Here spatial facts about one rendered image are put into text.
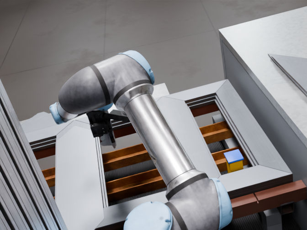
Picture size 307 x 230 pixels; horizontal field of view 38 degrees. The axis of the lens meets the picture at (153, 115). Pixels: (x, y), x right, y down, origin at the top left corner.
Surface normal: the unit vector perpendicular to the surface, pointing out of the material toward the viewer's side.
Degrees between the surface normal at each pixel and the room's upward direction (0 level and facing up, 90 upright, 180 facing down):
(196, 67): 0
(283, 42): 0
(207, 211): 48
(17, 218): 90
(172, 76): 0
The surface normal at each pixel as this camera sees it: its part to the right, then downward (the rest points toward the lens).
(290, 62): -0.19, -0.81
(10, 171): 0.98, -0.20
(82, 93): -0.22, 0.29
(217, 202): 0.13, -0.35
